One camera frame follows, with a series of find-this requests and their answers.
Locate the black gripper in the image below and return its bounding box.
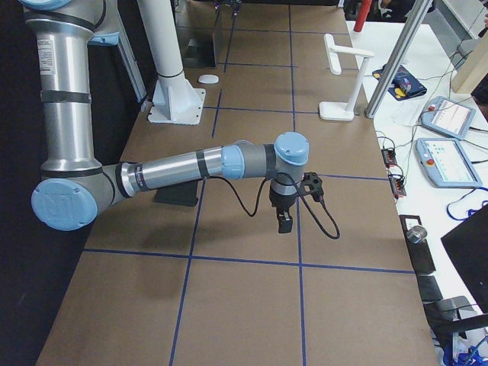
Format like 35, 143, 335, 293
213, 0, 242, 15
269, 178, 297, 234

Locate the grey laptop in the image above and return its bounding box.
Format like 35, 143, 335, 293
181, 15, 223, 69

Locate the white computer mouse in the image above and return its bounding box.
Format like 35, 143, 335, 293
197, 74, 220, 85

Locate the black mouse pad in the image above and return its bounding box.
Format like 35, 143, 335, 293
153, 180, 198, 207

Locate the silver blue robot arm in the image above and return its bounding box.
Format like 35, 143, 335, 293
23, 1, 310, 233

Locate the white desk lamp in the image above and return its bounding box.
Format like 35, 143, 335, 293
318, 33, 375, 122

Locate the right red terminal block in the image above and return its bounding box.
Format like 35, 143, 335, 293
388, 174, 406, 199

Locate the red terminal block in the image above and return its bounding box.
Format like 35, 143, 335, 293
381, 148, 397, 168
388, 174, 406, 199

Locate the left red terminal block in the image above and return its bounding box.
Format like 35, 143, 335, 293
381, 148, 397, 168

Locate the red cylinder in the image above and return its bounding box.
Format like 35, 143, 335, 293
353, 0, 373, 33

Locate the silver metal cylinder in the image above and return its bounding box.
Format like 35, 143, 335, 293
406, 225, 428, 244

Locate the black box with label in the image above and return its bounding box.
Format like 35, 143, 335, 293
399, 214, 435, 275

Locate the near teach pendant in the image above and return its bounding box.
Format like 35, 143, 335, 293
415, 138, 483, 188

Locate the teach pendant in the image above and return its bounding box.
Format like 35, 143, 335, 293
415, 138, 483, 188
420, 96, 476, 140

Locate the navy space pattern pouch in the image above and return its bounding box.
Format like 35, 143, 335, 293
388, 65, 427, 101

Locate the black monitor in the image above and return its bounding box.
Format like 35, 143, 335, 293
441, 207, 488, 313

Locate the far teach pendant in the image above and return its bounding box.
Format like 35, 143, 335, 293
420, 96, 476, 140

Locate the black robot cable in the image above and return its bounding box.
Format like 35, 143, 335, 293
207, 173, 341, 241

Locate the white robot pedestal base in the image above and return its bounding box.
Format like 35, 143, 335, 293
138, 0, 206, 125

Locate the aluminium frame post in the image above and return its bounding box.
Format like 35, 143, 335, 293
364, 0, 432, 119

